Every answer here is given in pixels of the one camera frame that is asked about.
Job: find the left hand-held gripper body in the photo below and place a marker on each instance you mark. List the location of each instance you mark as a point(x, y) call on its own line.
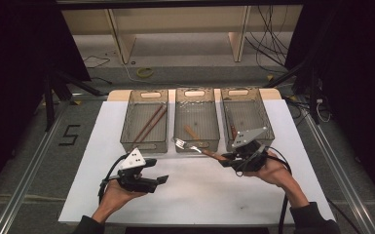
point(134, 182)

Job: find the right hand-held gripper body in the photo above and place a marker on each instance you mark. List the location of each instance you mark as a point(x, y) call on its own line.
point(250, 159)

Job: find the grey translucent plastic bin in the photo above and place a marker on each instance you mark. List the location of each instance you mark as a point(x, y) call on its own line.
point(196, 113)
point(246, 113)
point(142, 130)

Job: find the person's left hand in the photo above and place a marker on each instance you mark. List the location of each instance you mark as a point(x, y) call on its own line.
point(113, 200)

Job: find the person's right hand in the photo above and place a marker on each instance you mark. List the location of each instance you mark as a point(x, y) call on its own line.
point(277, 172)

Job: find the white table cover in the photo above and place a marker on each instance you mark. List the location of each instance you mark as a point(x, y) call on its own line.
point(201, 201)

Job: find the light wooden table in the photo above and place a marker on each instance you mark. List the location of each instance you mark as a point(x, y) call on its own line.
point(120, 95)

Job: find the yellow tape roll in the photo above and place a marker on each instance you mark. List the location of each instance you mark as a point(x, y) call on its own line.
point(144, 72)

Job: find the black metal stand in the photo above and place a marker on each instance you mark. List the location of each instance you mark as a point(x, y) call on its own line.
point(311, 91)
point(50, 97)

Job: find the black curtain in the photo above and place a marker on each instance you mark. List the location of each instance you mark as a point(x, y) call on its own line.
point(13, 81)
point(357, 81)

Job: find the light wooden shelf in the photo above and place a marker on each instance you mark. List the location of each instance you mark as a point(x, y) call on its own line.
point(175, 19)

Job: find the aluminium floor rail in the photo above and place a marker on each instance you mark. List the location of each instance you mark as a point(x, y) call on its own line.
point(337, 175)
point(26, 175)

